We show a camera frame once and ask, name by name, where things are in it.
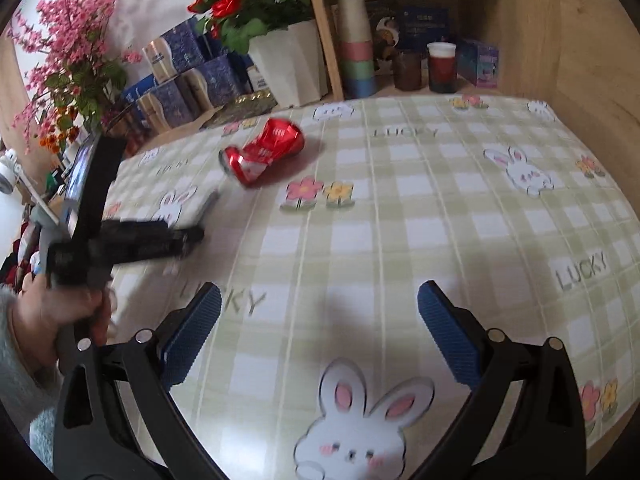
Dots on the pink blossom artificial plant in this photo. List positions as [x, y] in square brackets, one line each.
[75, 25]

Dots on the blue paper cup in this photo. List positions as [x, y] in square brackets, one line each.
[362, 89]

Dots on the red drink cup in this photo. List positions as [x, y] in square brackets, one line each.
[442, 72]

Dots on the beige paper cup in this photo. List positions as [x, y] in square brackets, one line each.
[354, 17]

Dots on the crushed red soda can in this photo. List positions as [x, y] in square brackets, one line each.
[265, 150]

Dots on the brown glass jar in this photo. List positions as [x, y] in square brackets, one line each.
[406, 72]

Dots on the orange artificial flowers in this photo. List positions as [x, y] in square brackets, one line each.
[60, 141]

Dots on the purple small box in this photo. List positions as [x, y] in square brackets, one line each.
[479, 62]

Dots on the gold foil tray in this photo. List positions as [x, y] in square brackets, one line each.
[247, 105]

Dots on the blue picture box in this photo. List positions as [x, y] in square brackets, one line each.
[425, 25]

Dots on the white faceted flower pot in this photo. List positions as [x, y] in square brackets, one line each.
[290, 65]

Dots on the red rose bouquet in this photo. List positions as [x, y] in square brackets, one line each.
[235, 0]

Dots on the pink paper cup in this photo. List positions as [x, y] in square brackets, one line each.
[357, 51]

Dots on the dark bear picture box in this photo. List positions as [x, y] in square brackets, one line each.
[385, 30]

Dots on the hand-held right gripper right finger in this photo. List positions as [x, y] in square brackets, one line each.
[450, 340]

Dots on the dark blue carton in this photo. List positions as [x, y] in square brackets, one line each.
[225, 50]
[139, 91]

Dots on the blue white carton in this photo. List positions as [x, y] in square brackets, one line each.
[257, 80]

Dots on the wooden cabinet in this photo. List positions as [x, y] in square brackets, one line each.
[590, 35]

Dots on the white clip fan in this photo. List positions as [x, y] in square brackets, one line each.
[9, 172]

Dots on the blue gold glitter gift box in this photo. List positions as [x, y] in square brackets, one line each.
[215, 82]
[167, 105]
[175, 52]

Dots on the green paper cup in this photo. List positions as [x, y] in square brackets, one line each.
[360, 70]

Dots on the person's left hand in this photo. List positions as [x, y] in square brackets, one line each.
[45, 310]

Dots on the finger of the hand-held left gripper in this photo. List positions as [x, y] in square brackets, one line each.
[140, 227]
[160, 247]

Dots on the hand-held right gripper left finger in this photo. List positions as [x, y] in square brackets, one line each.
[192, 332]

